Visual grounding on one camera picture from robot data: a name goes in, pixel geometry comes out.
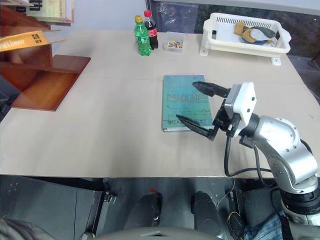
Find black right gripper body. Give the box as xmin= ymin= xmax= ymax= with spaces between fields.
xmin=211 ymin=101 xmax=242 ymax=138

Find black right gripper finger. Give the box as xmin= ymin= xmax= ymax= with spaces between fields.
xmin=192 ymin=81 xmax=232 ymax=99
xmin=176 ymin=114 xmax=221 ymax=142

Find teal hardcover book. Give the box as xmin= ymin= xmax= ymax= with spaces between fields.
xmin=161 ymin=74 xmax=214 ymax=133

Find wooden bookshelf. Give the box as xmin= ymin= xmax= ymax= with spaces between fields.
xmin=0 ymin=4 xmax=92 ymax=112

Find cream book with black print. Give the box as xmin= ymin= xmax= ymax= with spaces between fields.
xmin=15 ymin=0 xmax=75 ymax=27

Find yellow book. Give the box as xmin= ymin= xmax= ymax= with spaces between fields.
xmin=0 ymin=30 xmax=50 ymax=53

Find white plastic basket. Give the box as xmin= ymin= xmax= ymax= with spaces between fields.
xmin=199 ymin=12 xmax=292 ymax=67

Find colourful small clips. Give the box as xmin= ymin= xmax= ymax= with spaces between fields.
xmin=166 ymin=40 xmax=184 ymax=49

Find clear plastic box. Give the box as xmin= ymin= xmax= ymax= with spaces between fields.
xmin=162 ymin=31 xmax=186 ymax=54

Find yellow brown sock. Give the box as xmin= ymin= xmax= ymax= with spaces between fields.
xmin=233 ymin=21 xmax=256 ymax=43

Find cola bottle with red cap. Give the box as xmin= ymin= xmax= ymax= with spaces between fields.
xmin=142 ymin=10 xmax=159 ymax=51

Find grey green sock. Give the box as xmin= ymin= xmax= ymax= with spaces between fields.
xmin=249 ymin=25 xmax=277 ymax=40

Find green plastic soda bottle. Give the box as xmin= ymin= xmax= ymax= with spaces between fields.
xmin=134 ymin=15 xmax=153 ymax=57

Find dark rounded shape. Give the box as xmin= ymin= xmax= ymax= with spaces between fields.
xmin=191 ymin=190 xmax=224 ymax=236

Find blue jeans leg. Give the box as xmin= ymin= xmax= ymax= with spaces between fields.
xmin=243 ymin=211 xmax=291 ymax=240

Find grey rounded robot torso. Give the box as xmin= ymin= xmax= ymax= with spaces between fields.
xmin=81 ymin=225 xmax=221 ymax=240

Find grey fabric jacket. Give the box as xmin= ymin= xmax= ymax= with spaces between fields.
xmin=0 ymin=218 xmax=56 ymax=240

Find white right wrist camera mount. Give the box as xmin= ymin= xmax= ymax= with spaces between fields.
xmin=224 ymin=81 xmax=257 ymax=126

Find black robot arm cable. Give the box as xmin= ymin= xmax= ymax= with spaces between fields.
xmin=252 ymin=146 xmax=277 ymax=188
xmin=223 ymin=134 xmax=273 ymax=178

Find thin white cable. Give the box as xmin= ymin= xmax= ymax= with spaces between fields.
xmin=215 ymin=177 xmax=236 ymax=210

